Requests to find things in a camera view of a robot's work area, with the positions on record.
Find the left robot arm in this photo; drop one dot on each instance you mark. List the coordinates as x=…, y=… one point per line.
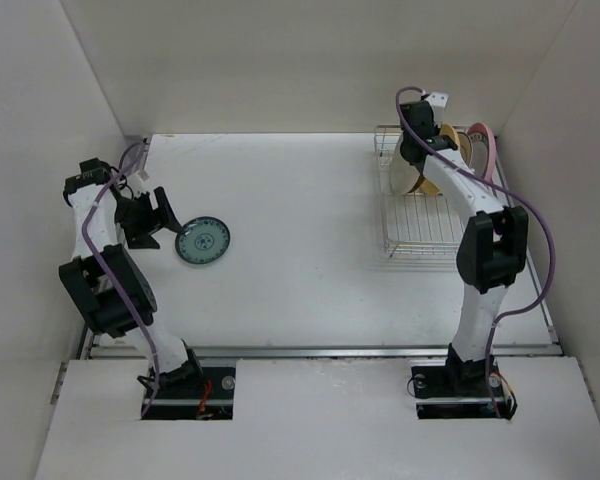
x=108, y=288

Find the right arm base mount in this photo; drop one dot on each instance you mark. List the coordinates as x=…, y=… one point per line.
x=438, y=398

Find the white patterned plate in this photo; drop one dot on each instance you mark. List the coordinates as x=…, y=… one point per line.
x=465, y=147

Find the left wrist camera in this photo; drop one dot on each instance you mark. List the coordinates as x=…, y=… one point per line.
x=137, y=182

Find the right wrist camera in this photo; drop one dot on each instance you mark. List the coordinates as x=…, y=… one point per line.
x=437, y=99

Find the blue floral plate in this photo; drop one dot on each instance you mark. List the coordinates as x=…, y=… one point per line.
x=202, y=241

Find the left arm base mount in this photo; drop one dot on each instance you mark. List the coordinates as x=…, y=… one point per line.
x=206, y=398

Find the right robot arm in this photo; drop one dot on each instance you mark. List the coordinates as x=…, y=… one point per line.
x=492, y=250

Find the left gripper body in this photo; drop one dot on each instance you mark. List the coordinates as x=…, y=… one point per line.
x=139, y=218

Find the yellow wooden plate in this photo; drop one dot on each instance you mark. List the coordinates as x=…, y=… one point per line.
x=446, y=142

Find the cream white plate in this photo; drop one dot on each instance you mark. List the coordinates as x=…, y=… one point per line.
x=404, y=178

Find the pink rimmed plate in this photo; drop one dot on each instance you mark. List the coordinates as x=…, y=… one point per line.
x=484, y=150

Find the front aluminium rail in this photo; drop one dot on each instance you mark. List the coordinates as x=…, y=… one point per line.
x=270, y=352

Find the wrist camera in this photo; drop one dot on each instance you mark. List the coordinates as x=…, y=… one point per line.
x=437, y=99
x=137, y=182

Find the wire dish rack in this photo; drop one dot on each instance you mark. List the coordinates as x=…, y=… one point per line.
x=416, y=227

